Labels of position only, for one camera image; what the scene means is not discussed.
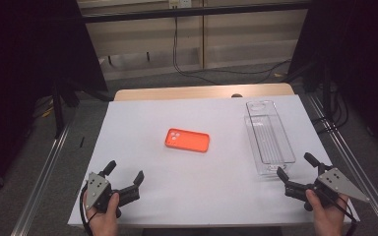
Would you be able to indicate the white table mat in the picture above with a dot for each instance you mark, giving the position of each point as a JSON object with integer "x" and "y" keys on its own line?
{"x": 183, "y": 190}

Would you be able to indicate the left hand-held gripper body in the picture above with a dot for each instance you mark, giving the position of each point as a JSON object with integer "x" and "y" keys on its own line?
{"x": 98, "y": 188}

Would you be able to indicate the small black floor strip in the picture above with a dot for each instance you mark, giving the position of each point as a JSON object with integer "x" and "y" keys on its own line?
{"x": 82, "y": 142}

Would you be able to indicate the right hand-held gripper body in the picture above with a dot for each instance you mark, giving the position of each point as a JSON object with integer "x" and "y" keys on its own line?
{"x": 336, "y": 183}

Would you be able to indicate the person's left hand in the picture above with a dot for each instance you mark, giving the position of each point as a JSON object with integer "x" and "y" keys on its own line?
{"x": 103, "y": 224}

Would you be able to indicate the black tripod stand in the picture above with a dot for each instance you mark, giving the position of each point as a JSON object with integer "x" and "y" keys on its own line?
{"x": 58, "y": 108}

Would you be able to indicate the black horizontal bar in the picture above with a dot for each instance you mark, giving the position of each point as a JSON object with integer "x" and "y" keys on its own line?
{"x": 193, "y": 12}

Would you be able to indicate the white wall outlet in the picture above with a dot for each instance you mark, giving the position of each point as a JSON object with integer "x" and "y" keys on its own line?
{"x": 180, "y": 3}

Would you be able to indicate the black curtain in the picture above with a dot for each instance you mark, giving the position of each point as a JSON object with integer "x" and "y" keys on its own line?
{"x": 361, "y": 65}
{"x": 19, "y": 65}

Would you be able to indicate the aluminium rail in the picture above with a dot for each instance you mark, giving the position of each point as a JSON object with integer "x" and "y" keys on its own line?
{"x": 46, "y": 173}
{"x": 361, "y": 177}

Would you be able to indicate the orange phone case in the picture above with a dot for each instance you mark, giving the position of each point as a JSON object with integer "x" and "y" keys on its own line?
{"x": 190, "y": 142}

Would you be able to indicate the person's right hand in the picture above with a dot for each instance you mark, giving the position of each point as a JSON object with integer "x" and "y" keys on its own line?
{"x": 331, "y": 221}

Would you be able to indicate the black metal stand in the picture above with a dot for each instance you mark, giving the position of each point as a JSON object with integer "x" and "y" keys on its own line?
{"x": 326, "y": 91}

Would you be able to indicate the clear plastic container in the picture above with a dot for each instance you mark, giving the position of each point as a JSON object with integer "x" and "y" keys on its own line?
{"x": 270, "y": 141}

